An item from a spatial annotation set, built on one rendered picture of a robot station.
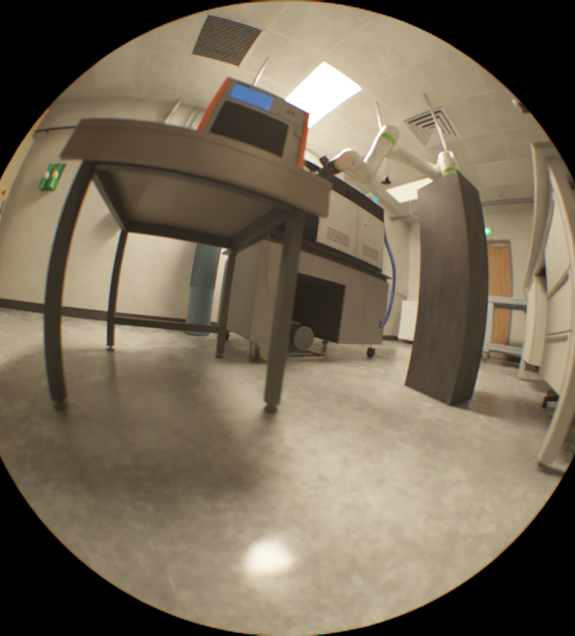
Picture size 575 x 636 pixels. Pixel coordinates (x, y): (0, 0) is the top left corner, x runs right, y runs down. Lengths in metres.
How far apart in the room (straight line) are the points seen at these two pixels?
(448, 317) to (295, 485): 0.91
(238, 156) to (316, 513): 0.73
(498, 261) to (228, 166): 4.54
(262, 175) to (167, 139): 0.25
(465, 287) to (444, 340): 0.26
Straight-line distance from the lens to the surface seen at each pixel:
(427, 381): 1.13
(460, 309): 1.04
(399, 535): 0.41
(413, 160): 1.63
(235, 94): 0.88
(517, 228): 4.91
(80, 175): 0.66
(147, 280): 2.27
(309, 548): 0.36
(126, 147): 0.56
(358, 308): 1.63
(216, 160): 0.54
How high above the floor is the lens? 0.31
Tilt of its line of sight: 2 degrees down
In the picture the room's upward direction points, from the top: 7 degrees clockwise
